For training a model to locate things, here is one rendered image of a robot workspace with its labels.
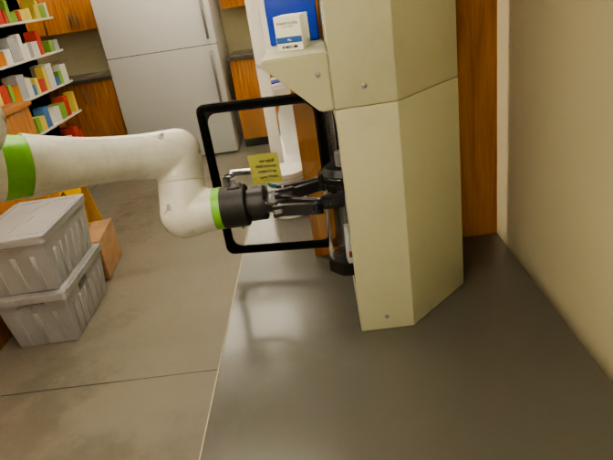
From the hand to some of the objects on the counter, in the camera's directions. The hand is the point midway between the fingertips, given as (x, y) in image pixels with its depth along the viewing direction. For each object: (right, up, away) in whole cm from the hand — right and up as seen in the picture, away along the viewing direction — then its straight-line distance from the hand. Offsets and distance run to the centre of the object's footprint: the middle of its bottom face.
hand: (342, 191), depth 119 cm
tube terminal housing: (+16, -21, +12) cm, 29 cm away
